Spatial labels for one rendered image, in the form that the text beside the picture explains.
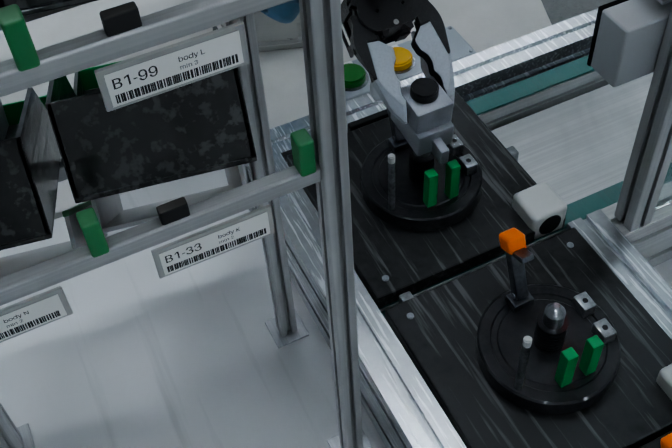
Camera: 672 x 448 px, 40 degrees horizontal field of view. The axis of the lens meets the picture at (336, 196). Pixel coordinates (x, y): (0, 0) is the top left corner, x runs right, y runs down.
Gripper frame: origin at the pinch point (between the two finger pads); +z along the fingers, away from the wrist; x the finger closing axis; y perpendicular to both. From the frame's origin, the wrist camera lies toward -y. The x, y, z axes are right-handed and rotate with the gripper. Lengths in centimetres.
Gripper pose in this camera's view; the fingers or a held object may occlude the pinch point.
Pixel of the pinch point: (426, 102)
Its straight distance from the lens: 99.7
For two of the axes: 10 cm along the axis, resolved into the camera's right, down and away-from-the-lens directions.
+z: 3.8, 9.2, -0.6
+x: -9.0, 3.5, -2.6
